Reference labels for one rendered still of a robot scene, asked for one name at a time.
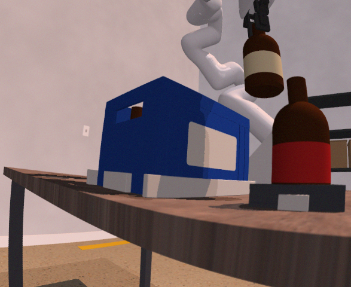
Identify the brown bottle with red label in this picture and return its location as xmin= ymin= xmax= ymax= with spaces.
xmin=271 ymin=77 xmax=331 ymax=185

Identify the brown glass bottle with beige label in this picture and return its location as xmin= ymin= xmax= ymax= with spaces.
xmin=243 ymin=23 xmax=284 ymax=98

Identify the blue crate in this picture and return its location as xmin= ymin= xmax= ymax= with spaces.
xmin=97 ymin=76 xmax=249 ymax=195

